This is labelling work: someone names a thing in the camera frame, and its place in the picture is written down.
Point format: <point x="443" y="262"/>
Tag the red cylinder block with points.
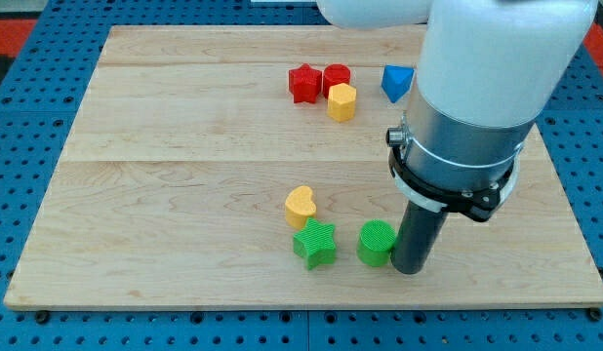
<point x="334" y="74"/>

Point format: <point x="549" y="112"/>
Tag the red star block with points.
<point x="304" y="83"/>

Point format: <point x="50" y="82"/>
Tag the yellow hexagon block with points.
<point x="341" y="102"/>

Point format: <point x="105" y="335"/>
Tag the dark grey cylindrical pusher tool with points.
<point x="417" y="233"/>

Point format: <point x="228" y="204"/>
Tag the blue triangular block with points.
<point x="396" y="81"/>

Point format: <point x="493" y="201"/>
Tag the green star block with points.
<point x="315" y="243"/>

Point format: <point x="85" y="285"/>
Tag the green cylinder block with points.
<point x="375" y="242"/>

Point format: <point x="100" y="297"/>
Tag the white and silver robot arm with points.
<point x="486" y="70"/>

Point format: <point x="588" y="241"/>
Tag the light wooden board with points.
<point x="169" y="193"/>

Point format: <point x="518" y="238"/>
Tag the yellow heart block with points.
<point x="300" y="206"/>

